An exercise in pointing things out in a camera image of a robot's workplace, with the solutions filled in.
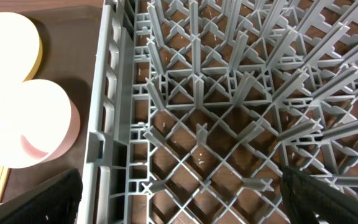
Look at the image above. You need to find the pink white bowl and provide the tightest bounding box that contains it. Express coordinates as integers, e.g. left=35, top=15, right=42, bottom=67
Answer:
left=0, top=79, right=81, bottom=169

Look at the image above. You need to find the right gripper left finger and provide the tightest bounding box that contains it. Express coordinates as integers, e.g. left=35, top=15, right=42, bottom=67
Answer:
left=0, top=168, right=83, bottom=224

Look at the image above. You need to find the dark brown serving tray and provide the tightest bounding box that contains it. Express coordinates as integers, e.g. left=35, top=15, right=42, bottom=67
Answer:
left=0, top=7, right=101, bottom=203

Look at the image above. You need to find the grey dishwasher rack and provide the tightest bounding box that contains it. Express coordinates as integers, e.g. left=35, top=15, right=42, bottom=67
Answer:
left=77, top=0, right=358, bottom=223

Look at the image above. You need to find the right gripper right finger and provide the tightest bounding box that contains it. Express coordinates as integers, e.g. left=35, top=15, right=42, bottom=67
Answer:
left=280, top=166, right=358, bottom=224

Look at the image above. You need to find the yellow plate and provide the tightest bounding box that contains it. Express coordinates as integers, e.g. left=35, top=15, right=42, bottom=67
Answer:
left=0, top=12, right=43, bottom=98

